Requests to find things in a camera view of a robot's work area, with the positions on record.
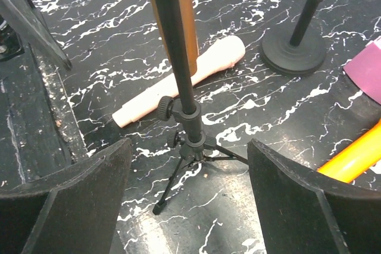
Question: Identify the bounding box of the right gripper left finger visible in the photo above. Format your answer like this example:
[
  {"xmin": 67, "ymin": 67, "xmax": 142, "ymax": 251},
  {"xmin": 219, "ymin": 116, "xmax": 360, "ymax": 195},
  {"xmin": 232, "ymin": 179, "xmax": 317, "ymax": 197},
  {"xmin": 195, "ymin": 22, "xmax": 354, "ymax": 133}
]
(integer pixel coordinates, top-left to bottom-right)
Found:
[{"xmin": 1, "ymin": 139, "xmax": 133, "ymax": 253}]

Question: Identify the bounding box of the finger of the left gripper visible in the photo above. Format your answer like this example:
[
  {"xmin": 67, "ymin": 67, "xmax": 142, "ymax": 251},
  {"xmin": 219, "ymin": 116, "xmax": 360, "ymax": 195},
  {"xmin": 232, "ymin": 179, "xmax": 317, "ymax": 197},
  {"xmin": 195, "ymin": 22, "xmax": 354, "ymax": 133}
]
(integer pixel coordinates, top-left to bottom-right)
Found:
[{"xmin": 1, "ymin": 0, "xmax": 72, "ymax": 70}]

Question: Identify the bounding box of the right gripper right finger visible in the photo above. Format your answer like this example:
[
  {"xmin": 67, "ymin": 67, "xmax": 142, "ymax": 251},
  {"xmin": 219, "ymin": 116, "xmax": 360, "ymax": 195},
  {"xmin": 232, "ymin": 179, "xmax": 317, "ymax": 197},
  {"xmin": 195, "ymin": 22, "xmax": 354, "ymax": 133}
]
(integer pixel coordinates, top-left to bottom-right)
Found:
[{"xmin": 247, "ymin": 139, "xmax": 380, "ymax": 253}]

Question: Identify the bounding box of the shock-mount tripod mic stand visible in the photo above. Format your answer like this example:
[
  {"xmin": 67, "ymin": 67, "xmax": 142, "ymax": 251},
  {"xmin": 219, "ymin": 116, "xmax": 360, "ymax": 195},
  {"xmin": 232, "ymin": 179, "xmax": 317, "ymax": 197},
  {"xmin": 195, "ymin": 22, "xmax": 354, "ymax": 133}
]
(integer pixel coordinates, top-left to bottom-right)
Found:
[{"xmin": 152, "ymin": 0, "xmax": 248, "ymax": 215}]

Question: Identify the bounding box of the black round-base mic stand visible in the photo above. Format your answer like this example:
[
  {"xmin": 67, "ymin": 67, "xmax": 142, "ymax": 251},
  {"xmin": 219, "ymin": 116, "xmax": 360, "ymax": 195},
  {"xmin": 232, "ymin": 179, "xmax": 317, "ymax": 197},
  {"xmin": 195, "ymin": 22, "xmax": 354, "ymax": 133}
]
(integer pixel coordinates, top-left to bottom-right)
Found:
[{"xmin": 260, "ymin": 0, "xmax": 327, "ymax": 76}]

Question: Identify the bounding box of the gold microphone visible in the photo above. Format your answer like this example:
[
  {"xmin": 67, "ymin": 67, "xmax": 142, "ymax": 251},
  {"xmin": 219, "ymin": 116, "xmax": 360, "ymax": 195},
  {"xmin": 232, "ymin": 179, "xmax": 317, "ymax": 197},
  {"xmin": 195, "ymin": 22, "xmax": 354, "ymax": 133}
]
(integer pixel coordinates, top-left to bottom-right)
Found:
[{"xmin": 150, "ymin": 0, "xmax": 199, "ymax": 76}]

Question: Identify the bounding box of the pink microphone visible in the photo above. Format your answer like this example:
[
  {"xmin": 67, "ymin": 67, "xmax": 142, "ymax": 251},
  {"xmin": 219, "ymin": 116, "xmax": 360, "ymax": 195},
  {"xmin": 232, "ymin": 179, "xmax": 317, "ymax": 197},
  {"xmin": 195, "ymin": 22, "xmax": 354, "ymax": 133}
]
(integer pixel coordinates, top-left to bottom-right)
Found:
[{"xmin": 112, "ymin": 35, "xmax": 246, "ymax": 128}]

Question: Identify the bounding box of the orange microphone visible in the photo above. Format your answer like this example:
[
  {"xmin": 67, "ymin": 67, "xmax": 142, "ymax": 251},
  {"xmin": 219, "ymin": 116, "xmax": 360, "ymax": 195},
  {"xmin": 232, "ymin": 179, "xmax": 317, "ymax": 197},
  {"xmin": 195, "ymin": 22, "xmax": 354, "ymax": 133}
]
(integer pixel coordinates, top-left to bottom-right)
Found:
[{"xmin": 317, "ymin": 121, "xmax": 380, "ymax": 183}]

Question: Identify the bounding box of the pink metronome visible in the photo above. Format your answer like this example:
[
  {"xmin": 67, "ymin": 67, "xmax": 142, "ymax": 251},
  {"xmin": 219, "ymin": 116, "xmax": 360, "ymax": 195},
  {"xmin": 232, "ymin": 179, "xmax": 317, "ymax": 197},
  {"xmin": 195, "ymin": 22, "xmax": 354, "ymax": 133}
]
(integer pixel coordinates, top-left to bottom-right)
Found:
[{"xmin": 343, "ymin": 36, "xmax": 381, "ymax": 104}]

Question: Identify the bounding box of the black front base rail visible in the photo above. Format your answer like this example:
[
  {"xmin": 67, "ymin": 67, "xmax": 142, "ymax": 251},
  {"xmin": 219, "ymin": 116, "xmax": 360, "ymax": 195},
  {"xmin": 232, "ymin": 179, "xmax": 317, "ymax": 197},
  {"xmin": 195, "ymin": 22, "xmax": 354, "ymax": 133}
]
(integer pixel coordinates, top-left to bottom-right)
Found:
[{"xmin": 1, "ymin": 44, "xmax": 88, "ymax": 190}]

